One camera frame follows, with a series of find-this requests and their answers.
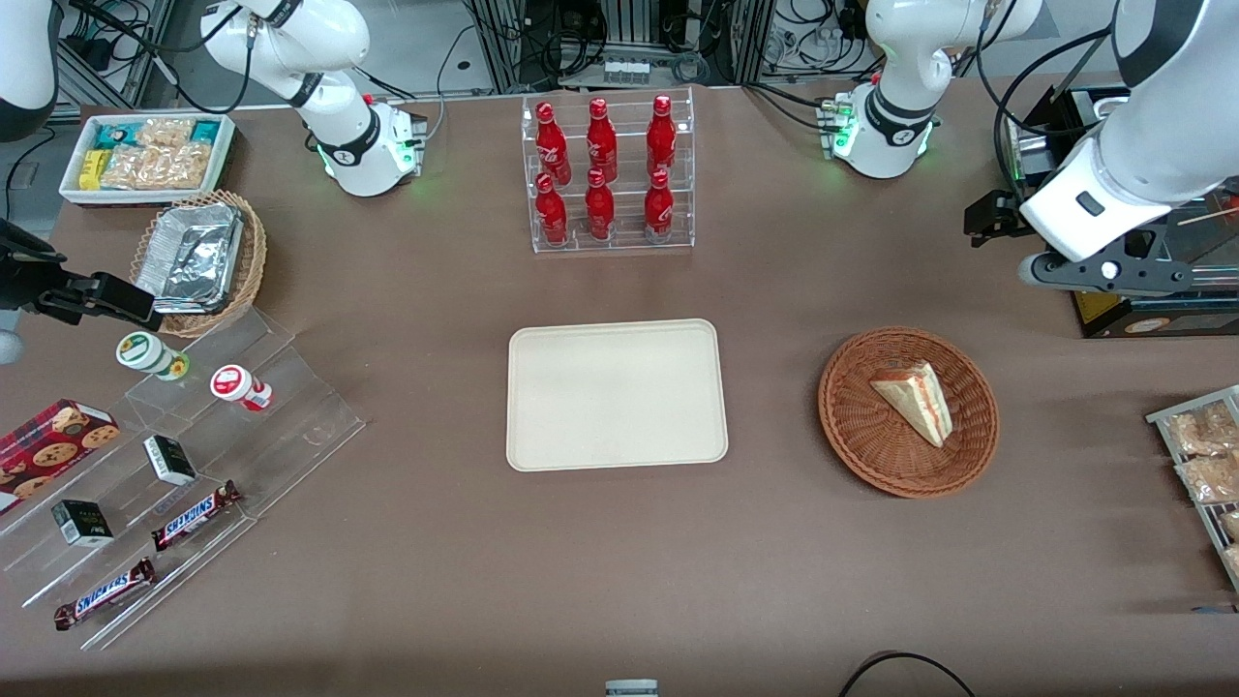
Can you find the small dark carton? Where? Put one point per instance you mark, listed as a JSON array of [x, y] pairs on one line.
[[169, 460], [82, 523]]

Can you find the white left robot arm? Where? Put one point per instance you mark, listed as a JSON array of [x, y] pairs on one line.
[[900, 58]]

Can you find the black hot food display machine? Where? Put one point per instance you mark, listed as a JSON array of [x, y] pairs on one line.
[[1162, 312]]

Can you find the clear cracker bag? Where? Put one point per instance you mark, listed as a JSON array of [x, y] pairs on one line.
[[160, 166], [165, 133]]

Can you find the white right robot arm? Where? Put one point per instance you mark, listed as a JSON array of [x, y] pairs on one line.
[[329, 97]]

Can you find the triangular sandwich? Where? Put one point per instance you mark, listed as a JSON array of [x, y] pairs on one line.
[[915, 402]]

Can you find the cream plastic tray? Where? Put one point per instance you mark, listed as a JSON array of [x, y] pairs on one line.
[[617, 395]]

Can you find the white power strip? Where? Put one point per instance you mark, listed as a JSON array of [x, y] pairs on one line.
[[626, 71]]

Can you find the clear acrylic bottle rack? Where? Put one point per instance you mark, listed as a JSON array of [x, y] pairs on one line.
[[624, 208]]

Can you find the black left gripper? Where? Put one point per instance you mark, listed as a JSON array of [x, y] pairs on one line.
[[1007, 215]]

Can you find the clear acrylic stepped stand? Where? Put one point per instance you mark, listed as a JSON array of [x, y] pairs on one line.
[[290, 426]]

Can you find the clear bag of fried snacks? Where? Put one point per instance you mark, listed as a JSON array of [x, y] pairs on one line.
[[1200, 431], [1233, 560], [1210, 479], [1231, 525]]

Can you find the red cola bottle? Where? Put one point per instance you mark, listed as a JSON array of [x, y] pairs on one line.
[[599, 208], [552, 145], [661, 136], [552, 215], [658, 208], [602, 140]]

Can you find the teal snack packet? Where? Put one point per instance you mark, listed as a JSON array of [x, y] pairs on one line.
[[116, 135], [204, 132]]

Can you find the yellow snack packet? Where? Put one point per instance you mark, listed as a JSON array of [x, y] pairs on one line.
[[94, 169]]

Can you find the aluminium foil container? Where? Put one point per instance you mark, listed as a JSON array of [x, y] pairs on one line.
[[189, 257]]

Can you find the small grey device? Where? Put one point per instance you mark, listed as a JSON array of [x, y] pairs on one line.
[[631, 688]]

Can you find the wooden skewer stick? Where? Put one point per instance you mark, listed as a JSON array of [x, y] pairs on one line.
[[1210, 215]]

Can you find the red lid yogurt cup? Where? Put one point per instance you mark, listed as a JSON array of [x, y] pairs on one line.
[[232, 382]]

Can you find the snickers chocolate bar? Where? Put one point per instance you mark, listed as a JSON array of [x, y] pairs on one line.
[[105, 593], [194, 516]]

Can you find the light wicker basket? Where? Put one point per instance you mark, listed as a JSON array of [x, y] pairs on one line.
[[250, 261]]

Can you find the green lid yogurt cup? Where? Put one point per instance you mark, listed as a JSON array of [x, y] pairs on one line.
[[145, 351]]

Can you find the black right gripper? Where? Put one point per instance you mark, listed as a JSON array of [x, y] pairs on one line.
[[24, 283]]

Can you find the aluminium profile frame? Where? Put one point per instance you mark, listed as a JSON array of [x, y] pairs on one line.
[[619, 24]]

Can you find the brown round wicker basket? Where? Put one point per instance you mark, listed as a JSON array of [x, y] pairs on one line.
[[871, 445]]

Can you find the red cookie box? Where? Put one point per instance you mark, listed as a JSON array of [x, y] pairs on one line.
[[48, 445]]

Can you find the tray of packaged pastries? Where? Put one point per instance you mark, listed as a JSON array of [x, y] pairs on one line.
[[1195, 513]]

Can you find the white rectangular snack bin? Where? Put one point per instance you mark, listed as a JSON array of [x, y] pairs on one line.
[[223, 165]]

